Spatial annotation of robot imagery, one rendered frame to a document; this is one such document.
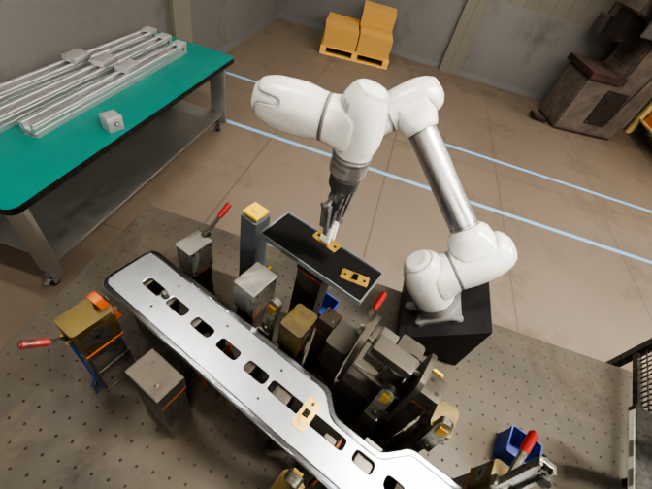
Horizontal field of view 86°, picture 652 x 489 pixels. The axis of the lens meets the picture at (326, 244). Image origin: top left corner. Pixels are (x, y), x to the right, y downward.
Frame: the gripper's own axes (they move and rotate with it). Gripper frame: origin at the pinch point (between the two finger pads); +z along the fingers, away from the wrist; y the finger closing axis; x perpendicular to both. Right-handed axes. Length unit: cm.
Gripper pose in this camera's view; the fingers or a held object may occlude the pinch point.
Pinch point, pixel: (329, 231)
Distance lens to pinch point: 98.2
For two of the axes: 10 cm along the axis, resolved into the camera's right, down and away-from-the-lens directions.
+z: -2.0, 6.6, 7.3
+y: -6.3, 4.9, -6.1
